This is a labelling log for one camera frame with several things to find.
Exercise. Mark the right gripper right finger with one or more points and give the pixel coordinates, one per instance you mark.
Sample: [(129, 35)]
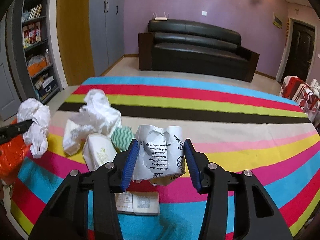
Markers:
[(256, 215)]

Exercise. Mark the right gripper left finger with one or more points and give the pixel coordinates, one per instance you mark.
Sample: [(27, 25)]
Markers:
[(66, 214)]

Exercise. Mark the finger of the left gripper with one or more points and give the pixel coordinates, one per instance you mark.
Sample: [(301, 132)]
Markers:
[(13, 130)]

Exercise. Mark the white paper wad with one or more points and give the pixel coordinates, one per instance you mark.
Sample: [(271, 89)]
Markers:
[(36, 135)]

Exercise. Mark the white plastic bag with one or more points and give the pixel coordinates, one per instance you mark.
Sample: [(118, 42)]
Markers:
[(96, 116)]

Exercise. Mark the printed paper cup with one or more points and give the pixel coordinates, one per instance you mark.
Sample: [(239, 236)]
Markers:
[(160, 159)]

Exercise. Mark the red lined trash bin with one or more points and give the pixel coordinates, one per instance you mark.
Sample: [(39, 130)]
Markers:
[(12, 155)]

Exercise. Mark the grey panel door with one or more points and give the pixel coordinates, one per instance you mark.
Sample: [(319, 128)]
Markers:
[(9, 100)]

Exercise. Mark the flat paper label card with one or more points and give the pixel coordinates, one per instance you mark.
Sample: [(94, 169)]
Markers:
[(138, 203)]

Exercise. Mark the grey shelving unit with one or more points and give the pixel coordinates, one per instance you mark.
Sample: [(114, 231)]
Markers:
[(29, 50)]

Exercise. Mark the green wavy sponge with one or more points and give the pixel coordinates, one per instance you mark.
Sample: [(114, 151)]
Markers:
[(121, 138)]

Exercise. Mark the wooden door panel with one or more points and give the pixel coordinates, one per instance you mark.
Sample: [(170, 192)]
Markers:
[(73, 35)]

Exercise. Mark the red white patterned fabric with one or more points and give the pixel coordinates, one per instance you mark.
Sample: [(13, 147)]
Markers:
[(306, 96)]

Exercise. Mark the dark entrance door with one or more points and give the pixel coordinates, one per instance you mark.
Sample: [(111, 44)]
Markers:
[(301, 51)]

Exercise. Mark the grey wardrobe doors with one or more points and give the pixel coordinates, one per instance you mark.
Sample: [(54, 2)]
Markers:
[(106, 23)]

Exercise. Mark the black leather sofa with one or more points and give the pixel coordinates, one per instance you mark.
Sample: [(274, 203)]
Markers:
[(194, 47)]

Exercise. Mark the white wifi router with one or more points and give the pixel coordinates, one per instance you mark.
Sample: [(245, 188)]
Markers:
[(159, 18)]

